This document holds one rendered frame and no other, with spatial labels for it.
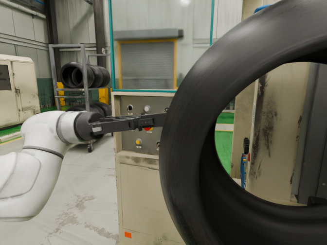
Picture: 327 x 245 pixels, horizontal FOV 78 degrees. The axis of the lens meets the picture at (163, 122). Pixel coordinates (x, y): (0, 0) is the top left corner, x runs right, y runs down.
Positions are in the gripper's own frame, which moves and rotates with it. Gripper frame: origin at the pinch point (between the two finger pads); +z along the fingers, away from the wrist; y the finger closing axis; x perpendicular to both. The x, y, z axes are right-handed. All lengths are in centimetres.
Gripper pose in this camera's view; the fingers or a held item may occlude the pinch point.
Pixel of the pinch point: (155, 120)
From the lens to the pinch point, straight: 46.6
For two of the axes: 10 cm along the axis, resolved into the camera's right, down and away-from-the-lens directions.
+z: 9.3, -0.8, -3.6
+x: 1.4, 9.8, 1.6
